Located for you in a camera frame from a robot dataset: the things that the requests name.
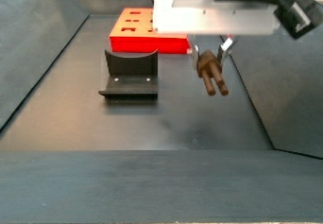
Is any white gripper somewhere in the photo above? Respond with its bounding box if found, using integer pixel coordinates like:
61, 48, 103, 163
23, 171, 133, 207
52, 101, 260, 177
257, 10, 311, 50
152, 0, 280, 70

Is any brown three prong object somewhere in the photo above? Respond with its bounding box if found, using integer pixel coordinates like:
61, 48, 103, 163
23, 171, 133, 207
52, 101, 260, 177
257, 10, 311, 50
196, 50, 228, 95

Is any dark grey cradle fixture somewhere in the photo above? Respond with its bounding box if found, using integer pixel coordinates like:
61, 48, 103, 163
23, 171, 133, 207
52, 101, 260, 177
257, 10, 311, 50
99, 51, 157, 100

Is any red shape sorter block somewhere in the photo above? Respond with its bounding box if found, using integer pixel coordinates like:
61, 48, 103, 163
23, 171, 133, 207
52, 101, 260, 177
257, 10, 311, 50
108, 8, 191, 54

